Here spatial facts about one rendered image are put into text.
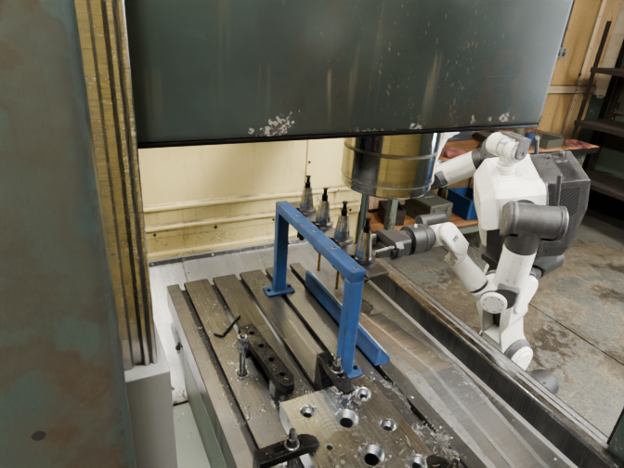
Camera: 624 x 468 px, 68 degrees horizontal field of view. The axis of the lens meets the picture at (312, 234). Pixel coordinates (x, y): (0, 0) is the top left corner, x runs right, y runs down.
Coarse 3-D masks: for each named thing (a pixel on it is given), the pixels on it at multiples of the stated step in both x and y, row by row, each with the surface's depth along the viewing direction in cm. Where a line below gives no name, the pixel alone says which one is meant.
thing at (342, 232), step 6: (342, 216) 122; (348, 216) 122; (342, 222) 122; (348, 222) 123; (336, 228) 123; (342, 228) 122; (348, 228) 123; (336, 234) 124; (342, 234) 123; (348, 234) 124
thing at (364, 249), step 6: (360, 234) 114; (366, 234) 113; (360, 240) 114; (366, 240) 113; (360, 246) 114; (366, 246) 114; (360, 252) 114; (366, 252) 114; (360, 258) 115; (366, 258) 115
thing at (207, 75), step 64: (128, 0) 43; (192, 0) 45; (256, 0) 48; (320, 0) 51; (384, 0) 54; (448, 0) 58; (512, 0) 62; (192, 64) 48; (256, 64) 51; (320, 64) 54; (384, 64) 58; (448, 64) 62; (512, 64) 67; (192, 128) 50; (256, 128) 54; (320, 128) 58; (384, 128) 62; (448, 128) 68; (512, 128) 73
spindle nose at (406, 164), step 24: (360, 144) 73; (384, 144) 71; (408, 144) 71; (432, 144) 73; (360, 168) 75; (384, 168) 73; (408, 168) 73; (432, 168) 76; (360, 192) 77; (384, 192) 75; (408, 192) 75
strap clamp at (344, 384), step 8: (328, 352) 115; (320, 360) 113; (328, 360) 112; (336, 360) 108; (320, 368) 115; (328, 368) 110; (336, 368) 108; (320, 376) 114; (328, 376) 115; (336, 376) 107; (344, 376) 108; (320, 384) 115; (328, 384) 115; (336, 384) 107; (344, 384) 106; (344, 392) 105
